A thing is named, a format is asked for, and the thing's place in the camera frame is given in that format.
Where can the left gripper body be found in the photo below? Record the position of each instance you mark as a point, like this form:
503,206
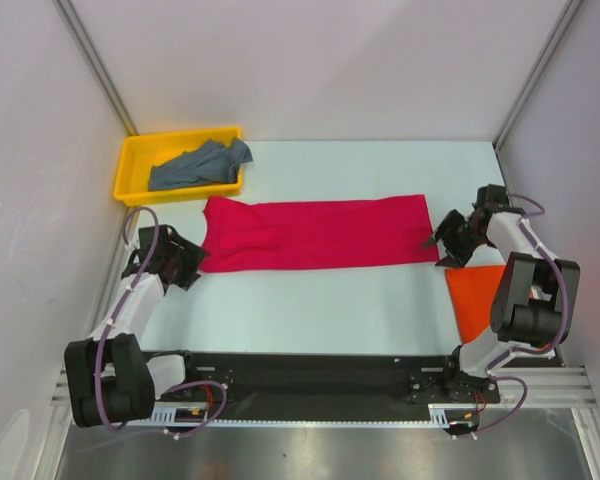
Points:
182,266

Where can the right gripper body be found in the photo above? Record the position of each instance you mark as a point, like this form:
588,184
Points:
456,237

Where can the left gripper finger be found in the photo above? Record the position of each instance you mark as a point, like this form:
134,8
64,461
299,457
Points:
187,278
191,255

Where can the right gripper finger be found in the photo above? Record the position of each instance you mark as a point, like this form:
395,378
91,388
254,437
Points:
454,261
453,220

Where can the pink t-shirt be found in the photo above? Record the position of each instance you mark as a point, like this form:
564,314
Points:
316,235

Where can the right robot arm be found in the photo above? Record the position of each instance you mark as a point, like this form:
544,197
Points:
510,232

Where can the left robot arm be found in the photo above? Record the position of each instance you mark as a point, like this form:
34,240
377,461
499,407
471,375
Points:
108,373

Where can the folded orange t-shirt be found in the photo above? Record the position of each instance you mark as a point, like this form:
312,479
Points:
472,300

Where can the grey t-shirt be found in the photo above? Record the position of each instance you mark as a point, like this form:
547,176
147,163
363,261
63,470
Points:
212,163

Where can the yellow plastic bin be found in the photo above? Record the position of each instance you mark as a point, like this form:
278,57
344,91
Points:
139,154

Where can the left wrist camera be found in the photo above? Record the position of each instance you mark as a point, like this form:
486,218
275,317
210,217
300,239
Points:
146,240

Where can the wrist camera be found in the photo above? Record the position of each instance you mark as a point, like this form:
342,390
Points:
146,240
492,196

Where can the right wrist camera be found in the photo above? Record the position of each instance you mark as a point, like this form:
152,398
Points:
492,196

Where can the grey slotted cable duct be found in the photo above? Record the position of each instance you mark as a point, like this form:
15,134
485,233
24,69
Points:
407,416

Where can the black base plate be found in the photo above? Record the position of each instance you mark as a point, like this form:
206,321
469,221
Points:
326,382

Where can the aluminium frame rail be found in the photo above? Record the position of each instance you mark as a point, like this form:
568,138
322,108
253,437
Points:
547,387

